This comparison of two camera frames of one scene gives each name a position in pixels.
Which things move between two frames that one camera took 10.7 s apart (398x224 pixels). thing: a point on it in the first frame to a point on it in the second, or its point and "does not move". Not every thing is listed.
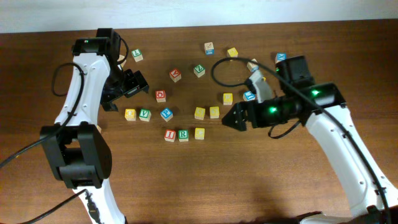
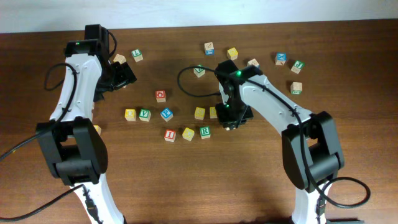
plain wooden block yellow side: (121, 57) does not move
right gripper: (241, 108) to (227, 121)
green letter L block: (137, 55) does not move
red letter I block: (170, 135) does not move
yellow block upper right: (232, 52) does not move
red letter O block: (160, 96) does not move
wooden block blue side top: (209, 48) does not move
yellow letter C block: (199, 133) to (188, 134)
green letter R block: (183, 135) to (205, 132)
